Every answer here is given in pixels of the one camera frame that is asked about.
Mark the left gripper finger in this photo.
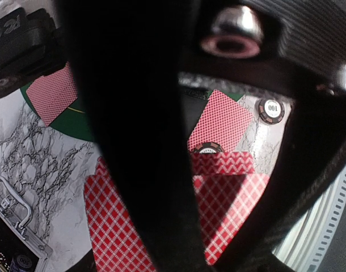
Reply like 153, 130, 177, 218
55, 0, 216, 272

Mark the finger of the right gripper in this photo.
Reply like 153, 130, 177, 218
180, 1, 346, 271

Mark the brown poker chip stack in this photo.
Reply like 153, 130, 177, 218
258, 99, 285, 125

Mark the single red playing card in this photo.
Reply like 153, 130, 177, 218
26, 63, 77, 126

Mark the red playing card deck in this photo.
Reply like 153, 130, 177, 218
84, 152, 269, 271

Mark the purple chip row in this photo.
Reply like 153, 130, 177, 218
9, 254, 36, 272

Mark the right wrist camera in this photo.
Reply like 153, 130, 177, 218
0, 7, 67, 99

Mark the front aluminium rail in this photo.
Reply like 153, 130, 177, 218
273, 165, 346, 271

